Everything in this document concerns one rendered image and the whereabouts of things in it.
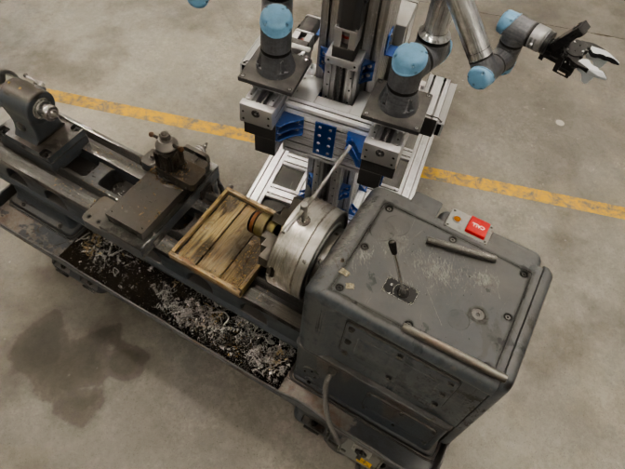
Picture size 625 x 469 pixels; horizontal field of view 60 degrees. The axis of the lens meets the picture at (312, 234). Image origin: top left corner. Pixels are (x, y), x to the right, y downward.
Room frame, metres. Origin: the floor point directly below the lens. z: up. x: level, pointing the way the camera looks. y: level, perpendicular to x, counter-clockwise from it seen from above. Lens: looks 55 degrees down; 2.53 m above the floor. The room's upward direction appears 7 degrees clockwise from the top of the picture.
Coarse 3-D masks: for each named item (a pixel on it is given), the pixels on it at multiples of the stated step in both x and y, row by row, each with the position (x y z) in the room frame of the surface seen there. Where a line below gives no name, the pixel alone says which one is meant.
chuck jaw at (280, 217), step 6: (294, 198) 1.05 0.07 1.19; (300, 198) 1.05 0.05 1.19; (294, 204) 1.03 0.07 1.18; (282, 210) 1.02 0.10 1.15; (288, 210) 1.02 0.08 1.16; (276, 216) 1.01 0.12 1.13; (282, 216) 1.01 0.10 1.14; (288, 216) 1.01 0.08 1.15; (276, 222) 1.00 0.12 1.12; (282, 222) 1.00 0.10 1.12
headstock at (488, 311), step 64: (384, 192) 1.07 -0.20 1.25; (384, 256) 0.83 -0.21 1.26; (448, 256) 0.86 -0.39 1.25; (512, 256) 0.89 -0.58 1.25; (320, 320) 0.68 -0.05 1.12; (384, 320) 0.63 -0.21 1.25; (448, 320) 0.66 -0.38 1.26; (512, 320) 0.68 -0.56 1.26; (384, 384) 0.59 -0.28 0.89; (448, 384) 0.52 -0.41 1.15; (512, 384) 0.51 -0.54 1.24
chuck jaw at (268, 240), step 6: (264, 234) 0.95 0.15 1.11; (270, 234) 0.96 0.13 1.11; (264, 240) 0.93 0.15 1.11; (270, 240) 0.94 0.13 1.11; (264, 246) 0.91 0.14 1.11; (270, 246) 0.91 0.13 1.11; (264, 252) 0.88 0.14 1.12; (270, 252) 0.89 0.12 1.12; (264, 258) 0.86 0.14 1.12; (264, 264) 0.85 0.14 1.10; (270, 270) 0.83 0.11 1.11
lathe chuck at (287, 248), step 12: (312, 204) 1.01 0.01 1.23; (324, 204) 1.03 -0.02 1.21; (312, 216) 0.95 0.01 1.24; (324, 216) 0.96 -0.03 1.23; (300, 228) 0.91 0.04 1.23; (312, 228) 0.91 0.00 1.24; (276, 240) 0.88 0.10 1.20; (288, 240) 0.88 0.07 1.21; (300, 240) 0.87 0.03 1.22; (276, 252) 0.85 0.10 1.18; (288, 252) 0.85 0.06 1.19; (300, 252) 0.84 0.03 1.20; (276, 264) 0.83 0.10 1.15; (288, 264) 0.82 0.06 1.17; (276, 276) 0.81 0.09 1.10; (288, 276) 0.80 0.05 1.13; (288, 288) 0.79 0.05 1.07
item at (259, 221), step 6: (252, 216) 1.02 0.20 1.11; (258, 216) 1.02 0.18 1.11; (264, 216) 1.02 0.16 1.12; (270, 216) 1.02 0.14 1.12; (252, 222) 1.00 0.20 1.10; (258, 222) 0.99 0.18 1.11; (264, 222) 0.99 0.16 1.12; (270, 222) 1.00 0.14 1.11; (252, 228) 0.99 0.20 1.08; (258, 228) 0.98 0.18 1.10; (264, 228) 0.98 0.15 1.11; (270, 228) 0.98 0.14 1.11; (276, 228) 1.02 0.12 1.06; (258, 234) 0.97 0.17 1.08; (276, 234) 0.99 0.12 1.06
